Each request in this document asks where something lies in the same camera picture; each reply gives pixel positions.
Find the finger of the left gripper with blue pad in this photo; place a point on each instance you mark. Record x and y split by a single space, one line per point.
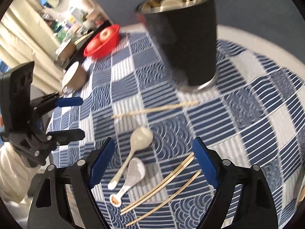
65 137
66 102

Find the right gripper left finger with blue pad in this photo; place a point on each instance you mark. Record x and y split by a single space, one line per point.
50 207

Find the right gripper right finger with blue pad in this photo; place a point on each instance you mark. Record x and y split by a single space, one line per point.
255 209

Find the wooden chopstick of pair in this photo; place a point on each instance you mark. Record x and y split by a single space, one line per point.
157 185
162 187

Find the white short ceramic spoon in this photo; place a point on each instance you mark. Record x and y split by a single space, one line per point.
136 172

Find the long beige ceramic spoon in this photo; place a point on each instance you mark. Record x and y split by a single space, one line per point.
140 139

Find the wooden chopstick apart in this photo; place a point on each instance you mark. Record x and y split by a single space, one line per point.
157 109

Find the beige ceramic mug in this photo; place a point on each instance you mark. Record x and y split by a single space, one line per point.
74 78

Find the red apple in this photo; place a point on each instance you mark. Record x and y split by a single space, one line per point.
94 43
106 34

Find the blue white patterned tablecloth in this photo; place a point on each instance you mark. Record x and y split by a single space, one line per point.
254 114

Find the red plastic fruit basket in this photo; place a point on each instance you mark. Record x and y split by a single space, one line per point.
103 43

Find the cream curtain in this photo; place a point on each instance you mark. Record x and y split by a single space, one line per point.
27 34

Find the cluttered dark side shelf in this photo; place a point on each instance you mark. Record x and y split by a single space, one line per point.
82 21

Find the black cylindrical utensil holder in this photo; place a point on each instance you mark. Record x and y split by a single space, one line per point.
185 35

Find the grey upholstered sofa back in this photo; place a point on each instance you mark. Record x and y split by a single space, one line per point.
278 21

